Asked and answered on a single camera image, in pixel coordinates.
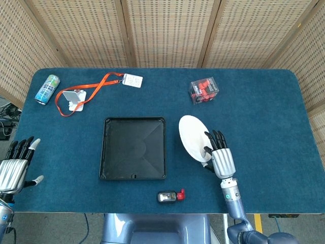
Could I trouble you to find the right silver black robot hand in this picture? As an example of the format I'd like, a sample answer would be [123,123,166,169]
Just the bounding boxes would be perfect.
[202,130,237,180]

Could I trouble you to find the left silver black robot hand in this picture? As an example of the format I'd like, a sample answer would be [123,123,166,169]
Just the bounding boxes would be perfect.
[0,136,44,195]

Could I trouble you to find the white round plate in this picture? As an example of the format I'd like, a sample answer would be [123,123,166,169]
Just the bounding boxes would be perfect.
[178,115,212,163]

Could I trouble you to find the black plastic tray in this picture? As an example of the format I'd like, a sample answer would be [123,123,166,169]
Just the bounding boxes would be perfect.
[99,116,167,180]

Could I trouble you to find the blue felt table cover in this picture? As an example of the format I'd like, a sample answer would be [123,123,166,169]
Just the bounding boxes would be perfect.
[12,67,321,214]

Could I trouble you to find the white table leg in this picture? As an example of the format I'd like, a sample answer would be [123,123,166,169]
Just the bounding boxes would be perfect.
[222,214,230,244]

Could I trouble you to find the black bottle with red cap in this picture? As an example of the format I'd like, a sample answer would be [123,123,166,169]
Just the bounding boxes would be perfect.
[157,188,186,204]

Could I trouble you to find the clear box with red toy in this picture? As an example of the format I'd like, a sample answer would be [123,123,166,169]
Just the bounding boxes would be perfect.
[188,78,220,106]

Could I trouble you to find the blue green drink can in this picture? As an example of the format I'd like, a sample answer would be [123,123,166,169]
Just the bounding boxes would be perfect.
[34,74,61,105]

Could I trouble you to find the blue-grey robot torso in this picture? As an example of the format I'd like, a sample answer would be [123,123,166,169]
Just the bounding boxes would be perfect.
[101,213,213,244]

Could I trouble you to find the white phone stand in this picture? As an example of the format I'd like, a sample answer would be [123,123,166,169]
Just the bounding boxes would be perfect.
[62,89,87,112]

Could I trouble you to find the white ID badge card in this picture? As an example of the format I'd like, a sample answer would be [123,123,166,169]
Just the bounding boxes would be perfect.
[121,73,143,88]

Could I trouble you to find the woven wooden folding screen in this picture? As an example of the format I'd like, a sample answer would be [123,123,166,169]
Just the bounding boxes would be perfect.
[0,0,325,163]

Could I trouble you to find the black floor cable bundle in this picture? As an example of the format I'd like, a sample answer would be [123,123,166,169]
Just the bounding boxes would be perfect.
[0,101,22,141]

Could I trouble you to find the blue floor cable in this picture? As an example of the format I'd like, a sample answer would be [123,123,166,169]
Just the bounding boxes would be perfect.
[83,213,90,244]

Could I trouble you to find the orange lanyard strap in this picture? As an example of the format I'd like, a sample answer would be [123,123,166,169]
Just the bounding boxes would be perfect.
[54,72,125,117]

